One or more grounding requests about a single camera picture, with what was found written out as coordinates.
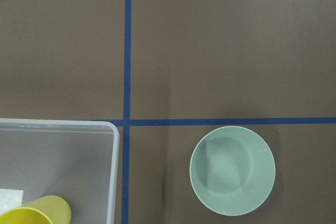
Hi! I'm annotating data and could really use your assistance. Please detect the mint green bowl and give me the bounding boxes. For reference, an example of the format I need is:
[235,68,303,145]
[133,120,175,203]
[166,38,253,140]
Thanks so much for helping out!
[189,126,276,216]

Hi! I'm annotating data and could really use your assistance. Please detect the yellow plastic cup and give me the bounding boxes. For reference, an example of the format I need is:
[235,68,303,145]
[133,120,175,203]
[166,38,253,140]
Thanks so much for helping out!
[1,195,72,224]

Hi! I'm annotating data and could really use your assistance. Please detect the translucent plastic storage box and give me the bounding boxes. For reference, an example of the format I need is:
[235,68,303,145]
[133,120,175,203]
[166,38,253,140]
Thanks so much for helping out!
[1,119,120,223]

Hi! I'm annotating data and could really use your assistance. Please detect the white label in box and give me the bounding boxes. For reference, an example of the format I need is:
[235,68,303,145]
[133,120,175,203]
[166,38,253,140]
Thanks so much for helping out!
[0,188,24,214]

